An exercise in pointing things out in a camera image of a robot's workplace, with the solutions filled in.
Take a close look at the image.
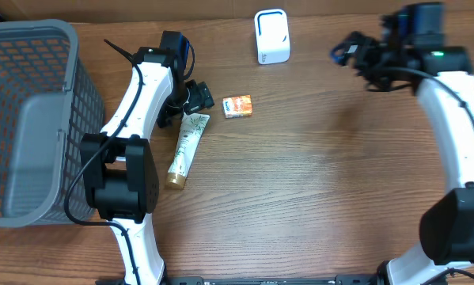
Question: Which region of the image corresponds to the white Pantene tube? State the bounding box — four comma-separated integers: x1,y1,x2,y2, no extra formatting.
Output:
166,113,210,189

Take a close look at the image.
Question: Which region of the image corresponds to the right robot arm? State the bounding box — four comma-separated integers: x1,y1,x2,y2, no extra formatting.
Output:
330,2,474,285

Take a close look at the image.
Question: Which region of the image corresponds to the white barcode scanner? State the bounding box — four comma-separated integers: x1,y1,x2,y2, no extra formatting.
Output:
254,9,290,65

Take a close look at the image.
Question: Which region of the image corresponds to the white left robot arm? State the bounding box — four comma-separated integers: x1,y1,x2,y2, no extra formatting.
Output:
74,31,214,284

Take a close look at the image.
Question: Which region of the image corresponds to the small orange tissue pack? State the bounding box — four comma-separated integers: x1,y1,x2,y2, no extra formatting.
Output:
222,95,253,119

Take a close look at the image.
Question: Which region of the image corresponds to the dark grey plastic basket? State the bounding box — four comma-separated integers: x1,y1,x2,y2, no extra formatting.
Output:
0,20,104,228

